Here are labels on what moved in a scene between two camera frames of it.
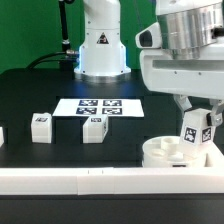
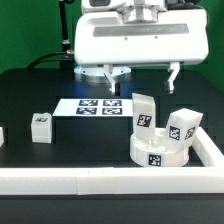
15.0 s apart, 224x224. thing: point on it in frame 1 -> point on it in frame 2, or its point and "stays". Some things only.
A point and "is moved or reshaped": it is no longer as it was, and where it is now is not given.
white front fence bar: [111, 181] stays
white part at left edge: [1, 137] stays
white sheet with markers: [109, 107] stays
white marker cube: [94, 129] -> [144, 116]
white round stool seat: [168, 151] is moved or reshaped
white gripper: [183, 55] -> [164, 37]
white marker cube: [194, 128] -> [182, 125]
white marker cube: [41, 128] stays
